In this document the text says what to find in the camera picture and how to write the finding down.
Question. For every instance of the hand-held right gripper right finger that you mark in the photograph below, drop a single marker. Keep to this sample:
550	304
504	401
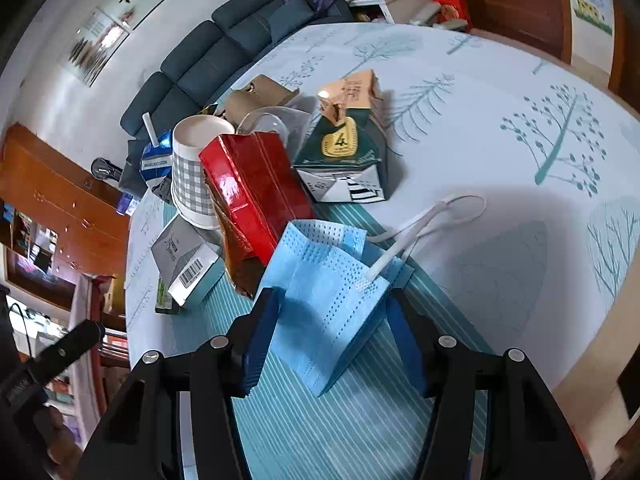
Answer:
407	355

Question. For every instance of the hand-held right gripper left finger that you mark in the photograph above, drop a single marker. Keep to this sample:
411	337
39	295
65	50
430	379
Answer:
260	345

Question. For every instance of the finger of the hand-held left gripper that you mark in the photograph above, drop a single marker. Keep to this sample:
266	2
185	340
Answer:
67	350

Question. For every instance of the blue face mask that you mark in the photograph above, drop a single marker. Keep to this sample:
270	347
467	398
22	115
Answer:
320	290

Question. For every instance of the blue milk carton with straw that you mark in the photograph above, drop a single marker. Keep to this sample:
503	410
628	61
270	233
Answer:
156	162

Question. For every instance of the green packet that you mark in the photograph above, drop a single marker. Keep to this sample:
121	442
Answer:
162	300

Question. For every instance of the grey barcode box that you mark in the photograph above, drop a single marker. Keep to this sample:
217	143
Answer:
185	260

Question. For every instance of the wooden cabinet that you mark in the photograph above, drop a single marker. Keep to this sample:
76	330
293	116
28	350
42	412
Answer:
65	195

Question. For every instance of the small blue box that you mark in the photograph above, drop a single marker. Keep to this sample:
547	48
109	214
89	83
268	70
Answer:
127	205

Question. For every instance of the red glossy box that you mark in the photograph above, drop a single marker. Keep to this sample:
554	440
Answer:
250	185

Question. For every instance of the grey checked paper cup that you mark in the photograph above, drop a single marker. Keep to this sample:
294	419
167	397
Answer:
192	185

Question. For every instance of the blue-grey cushion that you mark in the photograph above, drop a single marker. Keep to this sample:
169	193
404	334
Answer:
295	15
132	165

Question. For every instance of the green and tan carton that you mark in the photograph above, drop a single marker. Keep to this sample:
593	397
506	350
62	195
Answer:
340	145

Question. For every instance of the clear plastic bag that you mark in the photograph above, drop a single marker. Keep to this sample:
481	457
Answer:
280	120

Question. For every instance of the brown paper bag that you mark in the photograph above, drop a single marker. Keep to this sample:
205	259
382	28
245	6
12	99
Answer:
260	95

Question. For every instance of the blue-grey sofa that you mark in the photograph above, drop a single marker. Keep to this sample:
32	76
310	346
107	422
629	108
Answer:
200	75

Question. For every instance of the white side table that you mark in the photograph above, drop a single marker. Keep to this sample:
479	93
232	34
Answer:
400	2

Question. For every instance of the red gift bag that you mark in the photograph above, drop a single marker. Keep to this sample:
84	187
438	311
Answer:
450	5

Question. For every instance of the wooden door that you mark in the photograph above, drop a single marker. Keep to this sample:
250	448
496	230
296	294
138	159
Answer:
627	60
515	0

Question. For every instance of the stones wall picture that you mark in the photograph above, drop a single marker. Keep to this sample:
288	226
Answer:
95	45

